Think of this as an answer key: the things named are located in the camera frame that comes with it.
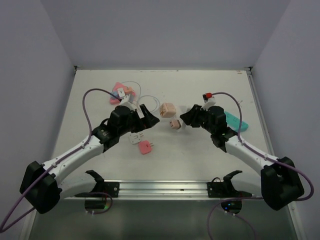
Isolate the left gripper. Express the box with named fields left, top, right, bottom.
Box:
left=117, top=103, right=159, bottom=136

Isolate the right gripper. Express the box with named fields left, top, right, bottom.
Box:
left=180, top=104, right=216, bottom=134

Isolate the beige cube socket adapter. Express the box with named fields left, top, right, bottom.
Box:
left=159, top=102, right=177, bottom=118

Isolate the white plug adapter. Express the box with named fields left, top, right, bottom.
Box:
left=128, top=132, right=144, bottom=145

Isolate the pink plug adapter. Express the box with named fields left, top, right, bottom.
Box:
left=138, top=140, right=153, bottom=155

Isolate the orange plug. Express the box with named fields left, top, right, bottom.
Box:
left=124, top=86, right=134, bottom=95

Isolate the teal triangular power strip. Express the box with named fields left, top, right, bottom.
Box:
left=224, top=111, right=249, bottom=132

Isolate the pink triangular power strip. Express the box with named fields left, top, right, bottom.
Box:
left=111, top=82, right=136, bottom=104

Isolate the blue plug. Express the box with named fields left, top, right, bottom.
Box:
left=112, top=91, right=119, bottom=97

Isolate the blue charging cable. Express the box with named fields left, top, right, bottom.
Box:
left=122, top=80, right=161, bottom=111

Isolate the white triangular power strip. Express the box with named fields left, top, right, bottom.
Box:
left=176, top=105, right=192, bottom=132

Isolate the white charger plug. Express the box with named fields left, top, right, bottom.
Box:
left=117, top=87, right=126, bottom=99

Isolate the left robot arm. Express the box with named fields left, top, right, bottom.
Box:
left=19, top=104, right=160, bottom=214

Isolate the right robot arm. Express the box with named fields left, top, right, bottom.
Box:
left=180, top=104, right=305, bottom=211

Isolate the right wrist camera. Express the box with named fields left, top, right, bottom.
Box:
left=201, top=92, right=216, bottom=110

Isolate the aluminium front rail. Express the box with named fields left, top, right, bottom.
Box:
left=60, top=179, right=261, bottom=200

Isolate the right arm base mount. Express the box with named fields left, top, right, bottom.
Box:
left=206, top=170, right=253, bottom=198

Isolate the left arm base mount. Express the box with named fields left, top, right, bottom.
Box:
left=85, top=170, right=120, bottom=198

